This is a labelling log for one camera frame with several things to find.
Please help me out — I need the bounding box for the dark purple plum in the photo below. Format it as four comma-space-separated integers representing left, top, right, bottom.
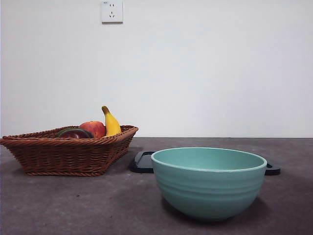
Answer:
58, 129, 94, 139

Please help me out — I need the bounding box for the teal ribbed bowl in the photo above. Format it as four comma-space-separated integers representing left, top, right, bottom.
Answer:
151, 146, 268, 222

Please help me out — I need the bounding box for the yellow banana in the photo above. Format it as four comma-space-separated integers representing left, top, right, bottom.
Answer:
101, 105, 122, 137

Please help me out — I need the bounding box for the black rectangular tray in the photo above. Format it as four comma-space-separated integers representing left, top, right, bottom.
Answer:
129, 150, 281, 176

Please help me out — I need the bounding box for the red yellow apple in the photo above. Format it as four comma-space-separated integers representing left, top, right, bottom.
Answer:
79, 120, 107, 138

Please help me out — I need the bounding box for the green avocado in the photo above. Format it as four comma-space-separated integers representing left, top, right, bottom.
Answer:
54, 126, 94, 139

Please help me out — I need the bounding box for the brown wicker basket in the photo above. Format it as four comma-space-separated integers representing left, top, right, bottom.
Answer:
0, 124, 139, 177

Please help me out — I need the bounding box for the white wall socket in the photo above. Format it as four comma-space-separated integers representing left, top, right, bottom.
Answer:
101, 0, 124, 24

